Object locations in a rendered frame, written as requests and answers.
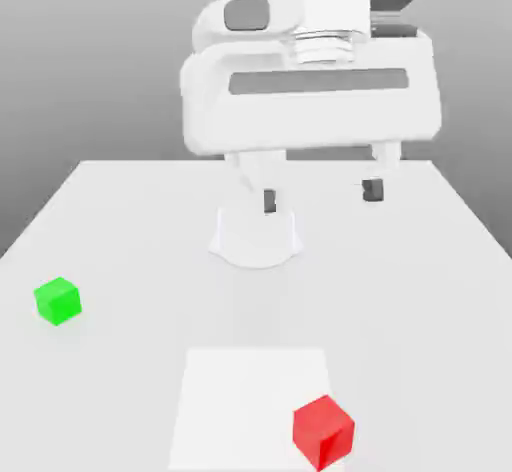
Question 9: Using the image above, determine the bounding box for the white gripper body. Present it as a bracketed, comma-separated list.
[179, 33, 444, 157]

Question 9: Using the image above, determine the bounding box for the small red cube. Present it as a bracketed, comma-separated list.
[291, 394, 357, 472]

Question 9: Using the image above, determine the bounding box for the small green cube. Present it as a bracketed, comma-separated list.
[32, 275, 84, 328]

